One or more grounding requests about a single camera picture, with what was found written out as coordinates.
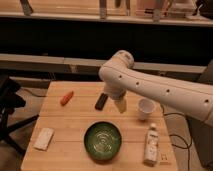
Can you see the orange carrot toy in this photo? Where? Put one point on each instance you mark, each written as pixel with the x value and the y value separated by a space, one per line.
pixel 66 98

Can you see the green ceramic bowl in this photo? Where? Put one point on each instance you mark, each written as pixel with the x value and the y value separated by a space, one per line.
pixel 102 141

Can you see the white rectangular sponge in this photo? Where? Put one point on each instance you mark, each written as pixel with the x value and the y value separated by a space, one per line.
pixel 44 139

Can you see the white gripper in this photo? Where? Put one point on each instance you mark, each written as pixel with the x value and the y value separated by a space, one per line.
pixel 117 94

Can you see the wooden table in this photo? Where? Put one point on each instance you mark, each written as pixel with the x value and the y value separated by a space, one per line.
pixel 66 151

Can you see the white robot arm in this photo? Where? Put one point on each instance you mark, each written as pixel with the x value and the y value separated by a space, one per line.
pixel 194 99

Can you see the black office chair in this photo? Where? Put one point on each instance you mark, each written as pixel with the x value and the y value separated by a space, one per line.
pixel 15 132

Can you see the black rectangular block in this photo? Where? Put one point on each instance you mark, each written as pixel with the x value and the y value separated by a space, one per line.
pixel 101 102

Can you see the white plastic bottle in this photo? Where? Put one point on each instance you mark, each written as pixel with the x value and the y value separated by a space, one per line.
pixel 151 145

